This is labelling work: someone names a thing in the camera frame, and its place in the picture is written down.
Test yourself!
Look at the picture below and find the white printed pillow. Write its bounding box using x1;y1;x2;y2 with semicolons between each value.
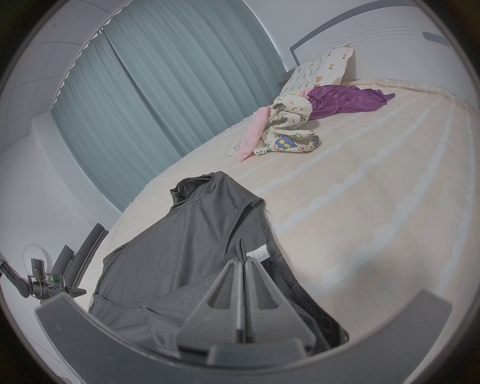
279;46;355;96

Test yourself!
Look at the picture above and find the black T-shirt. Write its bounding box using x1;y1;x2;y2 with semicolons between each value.
88;171;350;357

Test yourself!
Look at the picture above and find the round white mirror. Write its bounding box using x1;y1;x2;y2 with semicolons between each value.
23;243;50;279

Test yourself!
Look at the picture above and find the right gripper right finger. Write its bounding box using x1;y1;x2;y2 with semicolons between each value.
244;259;316;355

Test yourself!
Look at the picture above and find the white printed garment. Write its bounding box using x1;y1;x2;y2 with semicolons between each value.
228;94;322;157

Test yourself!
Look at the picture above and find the purple garment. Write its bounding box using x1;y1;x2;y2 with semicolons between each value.
307;84;397;121

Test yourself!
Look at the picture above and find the bed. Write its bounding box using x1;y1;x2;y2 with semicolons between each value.
109;7;480;361

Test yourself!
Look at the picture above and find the blue-green curtain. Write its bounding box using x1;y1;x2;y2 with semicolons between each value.
50;32;184;212
103;0;287;158

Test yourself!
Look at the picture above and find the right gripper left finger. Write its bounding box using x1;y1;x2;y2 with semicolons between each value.
176;259;241;355

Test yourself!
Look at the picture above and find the pink garment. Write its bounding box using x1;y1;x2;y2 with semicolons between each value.
237;88;313;163

